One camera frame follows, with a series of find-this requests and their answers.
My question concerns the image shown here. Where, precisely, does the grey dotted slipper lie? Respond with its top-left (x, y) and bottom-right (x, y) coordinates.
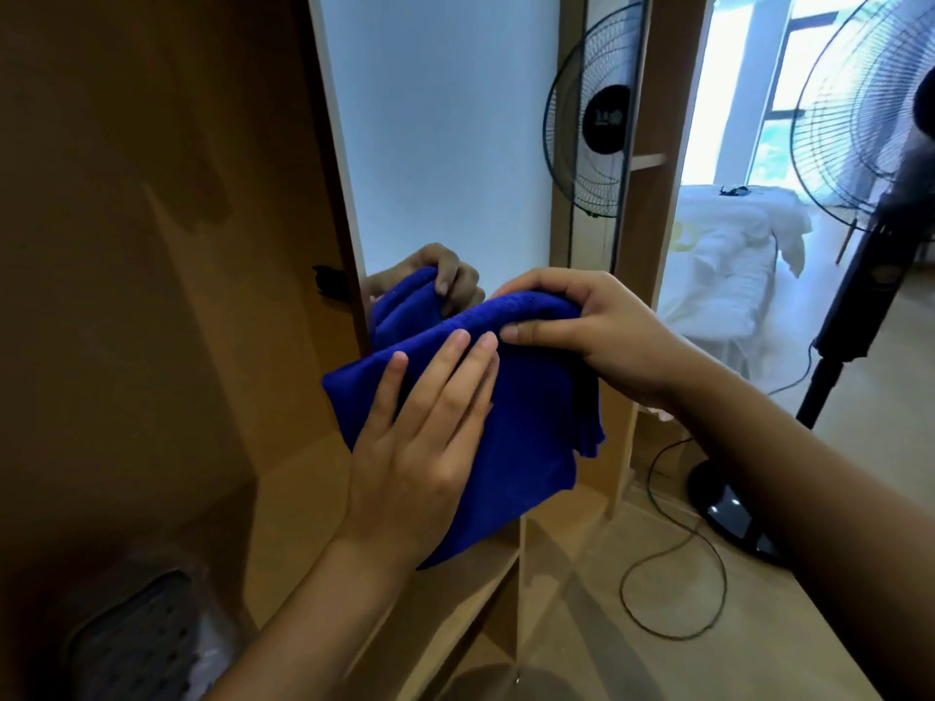
top-left (182, 612), bottom-right (243, 701)
top-left (61, 569), bottom-right (200, 701)

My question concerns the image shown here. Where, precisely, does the person's left hand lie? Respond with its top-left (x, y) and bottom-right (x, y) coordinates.
top-left (335, 327), bottom-right (502, 571)

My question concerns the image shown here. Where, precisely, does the bright window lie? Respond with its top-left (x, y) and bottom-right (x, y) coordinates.
top-left (683, 0), bottom-right (878, 191)

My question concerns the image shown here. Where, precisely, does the person's right hand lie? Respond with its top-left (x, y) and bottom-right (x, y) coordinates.
top-left (490, 267), bottom-right (695, 410)

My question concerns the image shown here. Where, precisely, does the tall framed mirror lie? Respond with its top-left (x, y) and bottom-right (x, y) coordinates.
top-left (306, 0), bottom-right (654, 358)

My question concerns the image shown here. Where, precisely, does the person's right forearm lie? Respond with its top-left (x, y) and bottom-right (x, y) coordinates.
top-left (656, 342), bottom-right (935, 701)

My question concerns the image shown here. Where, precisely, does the thin black cable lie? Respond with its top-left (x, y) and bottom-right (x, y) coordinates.
top-left (618, 342), bottom-right (816, 642)

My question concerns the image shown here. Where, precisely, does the black standing fan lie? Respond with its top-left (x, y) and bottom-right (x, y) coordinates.
top-left (686, 0), bottom-right (935, 571)

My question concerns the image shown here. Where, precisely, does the blue cloth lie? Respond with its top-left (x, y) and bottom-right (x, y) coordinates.
top-left (322, 289), bottom-right (606, 571)

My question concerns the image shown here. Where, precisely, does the wooden wardrobe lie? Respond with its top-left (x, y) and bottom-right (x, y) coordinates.
top-left (0, 0), bottom-right (717, 701)

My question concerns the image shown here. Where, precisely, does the white bed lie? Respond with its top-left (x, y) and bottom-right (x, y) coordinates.
top-left (656, 184), bottom-right (813, 377)

